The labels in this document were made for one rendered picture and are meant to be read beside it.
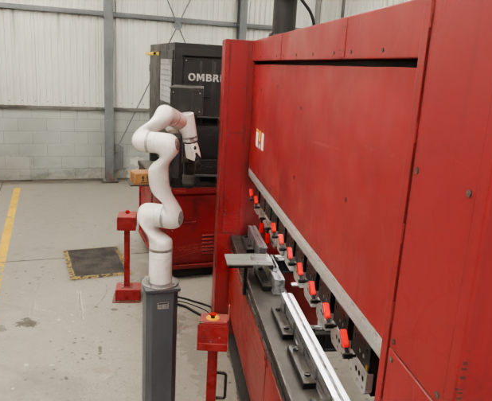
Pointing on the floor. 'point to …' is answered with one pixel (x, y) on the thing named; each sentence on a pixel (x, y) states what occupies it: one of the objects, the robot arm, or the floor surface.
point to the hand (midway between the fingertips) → (194, 167)
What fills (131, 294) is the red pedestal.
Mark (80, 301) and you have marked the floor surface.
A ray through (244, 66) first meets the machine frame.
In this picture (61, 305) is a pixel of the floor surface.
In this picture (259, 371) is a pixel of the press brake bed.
